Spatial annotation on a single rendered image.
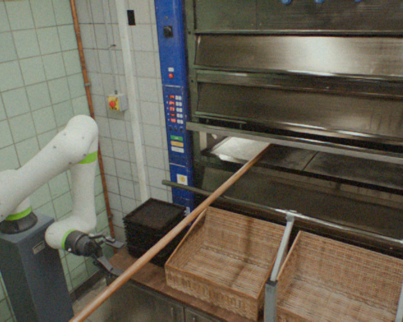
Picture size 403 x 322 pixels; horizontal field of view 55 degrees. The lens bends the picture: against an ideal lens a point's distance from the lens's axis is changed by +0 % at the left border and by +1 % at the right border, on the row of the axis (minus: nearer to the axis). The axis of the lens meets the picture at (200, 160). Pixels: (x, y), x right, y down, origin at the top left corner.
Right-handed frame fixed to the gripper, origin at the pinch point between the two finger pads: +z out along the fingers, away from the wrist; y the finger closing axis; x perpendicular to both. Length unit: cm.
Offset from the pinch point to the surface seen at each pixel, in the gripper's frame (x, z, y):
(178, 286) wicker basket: -50, -14, 59
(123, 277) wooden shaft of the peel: 6.7, 6.9, -0.2
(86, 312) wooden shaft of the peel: 24.2, 7.1, 0.1
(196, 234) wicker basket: -82, -22, 47
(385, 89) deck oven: -100, 69, -47
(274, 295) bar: -40, 44, 30
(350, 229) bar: -63, 68, 3
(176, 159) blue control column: -97, -44, 7
